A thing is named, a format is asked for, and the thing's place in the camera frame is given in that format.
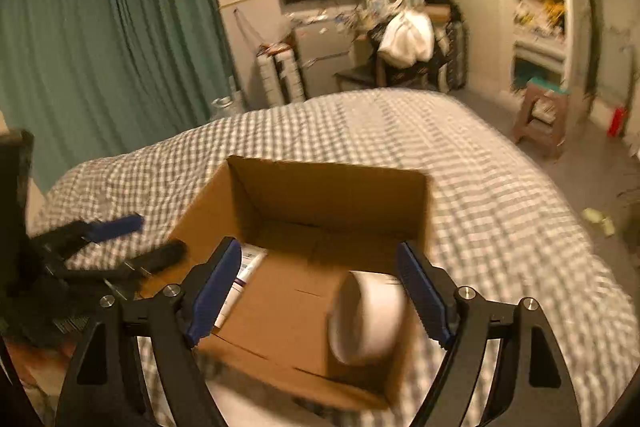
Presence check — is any small grey refrigerator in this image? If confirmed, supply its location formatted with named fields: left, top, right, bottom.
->
left=293, top=20, right=352, bottom=98

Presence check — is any white suitcase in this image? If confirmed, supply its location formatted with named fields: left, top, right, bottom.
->
left=256, top=43, right=306, bottom=107

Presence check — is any dark suitcase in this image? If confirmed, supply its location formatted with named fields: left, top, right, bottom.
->
left=436, top=22, right=469, bottom=92

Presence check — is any grey checkered bed quilt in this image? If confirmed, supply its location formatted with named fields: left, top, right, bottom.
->
left=32, top=89, right=639, bottom=426

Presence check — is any red fire extinguisher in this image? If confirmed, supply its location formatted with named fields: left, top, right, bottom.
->
left=606, top=106, right=627, bottom=138

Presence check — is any white tube box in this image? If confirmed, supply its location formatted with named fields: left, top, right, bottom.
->
left=214, top=244, right=267, bottom=331

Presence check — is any green curtain left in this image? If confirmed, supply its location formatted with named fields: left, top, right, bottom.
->
left=1, top=0, right=233, bottom=191

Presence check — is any white round cotton-ball container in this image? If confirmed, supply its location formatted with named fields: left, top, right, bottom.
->
left=328, top=271, right=407, bottom=366

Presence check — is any open cardboard box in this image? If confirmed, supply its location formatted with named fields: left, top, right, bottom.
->
left=142, top=156, right=432, bottom=411

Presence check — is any white towel on chair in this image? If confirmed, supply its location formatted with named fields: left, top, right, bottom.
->
left=378, top=10, right=435, bottom=69

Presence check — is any dark wooden chair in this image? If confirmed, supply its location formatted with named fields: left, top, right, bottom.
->
left=334, top=25, right=446, bottom=92

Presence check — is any white open wardrobe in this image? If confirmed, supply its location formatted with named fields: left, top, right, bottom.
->
left=432, top=0, right=597, bottom=128

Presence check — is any clear water jug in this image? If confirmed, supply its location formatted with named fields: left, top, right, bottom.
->
left=210, top=95, right=245, bottom=121

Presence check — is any green slipper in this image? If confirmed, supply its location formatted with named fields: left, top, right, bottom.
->
left=582, top=208, right=615, bottom=237

